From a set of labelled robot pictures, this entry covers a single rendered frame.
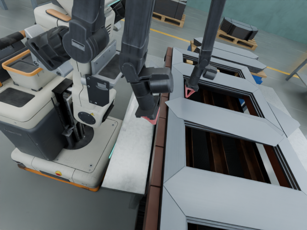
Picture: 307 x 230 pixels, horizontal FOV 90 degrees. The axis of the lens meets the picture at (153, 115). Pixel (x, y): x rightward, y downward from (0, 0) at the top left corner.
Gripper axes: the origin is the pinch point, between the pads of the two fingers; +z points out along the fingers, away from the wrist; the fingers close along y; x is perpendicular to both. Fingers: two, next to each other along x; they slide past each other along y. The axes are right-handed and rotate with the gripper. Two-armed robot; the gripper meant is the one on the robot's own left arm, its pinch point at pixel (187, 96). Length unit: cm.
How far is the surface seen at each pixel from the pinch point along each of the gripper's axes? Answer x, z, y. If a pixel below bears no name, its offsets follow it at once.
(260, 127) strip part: -46.4, 2.0, -11.6
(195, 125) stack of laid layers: -5.5, 6.7, -20.3
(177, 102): 6.4, 2.0, -8.0
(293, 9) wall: -419, -166, 626
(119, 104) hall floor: 55, 70, 77
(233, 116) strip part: -30.1, 1.4, -7.9
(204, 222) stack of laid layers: -6, 17, -64
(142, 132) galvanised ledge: 21.9, 22.4, -18.1
